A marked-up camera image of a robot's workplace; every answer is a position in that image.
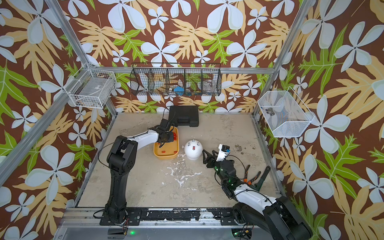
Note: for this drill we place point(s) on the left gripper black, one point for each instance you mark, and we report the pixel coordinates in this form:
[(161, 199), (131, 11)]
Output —
[(172, 138)]

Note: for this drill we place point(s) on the yellow plastic tray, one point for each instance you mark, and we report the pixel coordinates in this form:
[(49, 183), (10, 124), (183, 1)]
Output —
[(168, 151)]

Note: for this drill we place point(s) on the white mesh basket right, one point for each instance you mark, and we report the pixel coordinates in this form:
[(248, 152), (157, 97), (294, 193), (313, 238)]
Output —
[(285, 113)]

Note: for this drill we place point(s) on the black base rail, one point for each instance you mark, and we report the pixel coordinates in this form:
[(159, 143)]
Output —
[(137, 216)]

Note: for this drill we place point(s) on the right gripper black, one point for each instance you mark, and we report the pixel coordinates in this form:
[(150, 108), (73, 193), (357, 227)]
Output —
[(213, 158)]

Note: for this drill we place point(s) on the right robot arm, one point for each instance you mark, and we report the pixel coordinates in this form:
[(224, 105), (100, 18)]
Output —
[(277, 216)]

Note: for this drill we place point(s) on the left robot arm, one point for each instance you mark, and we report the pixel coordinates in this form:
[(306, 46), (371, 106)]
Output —
[(121, 159)]

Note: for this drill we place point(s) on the white sphere with screws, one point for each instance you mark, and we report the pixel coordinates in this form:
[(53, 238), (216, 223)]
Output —
[(193, 150)]

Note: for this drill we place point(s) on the dark green handled tool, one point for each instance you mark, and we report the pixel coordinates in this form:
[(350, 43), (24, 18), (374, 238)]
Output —
[(263, 178)]

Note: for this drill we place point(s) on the black plastic tool case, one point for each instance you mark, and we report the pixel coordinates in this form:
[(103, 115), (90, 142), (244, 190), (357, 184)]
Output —
[(184, 116)]

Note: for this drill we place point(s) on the black wire wall basket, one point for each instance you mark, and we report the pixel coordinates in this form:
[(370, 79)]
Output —
[(177, 79)]

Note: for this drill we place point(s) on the white wire basket left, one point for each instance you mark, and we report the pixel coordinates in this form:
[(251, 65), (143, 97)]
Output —
[(92, 87)]

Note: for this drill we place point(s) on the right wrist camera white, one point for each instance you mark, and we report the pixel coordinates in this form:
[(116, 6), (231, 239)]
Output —
[(224, 151)]

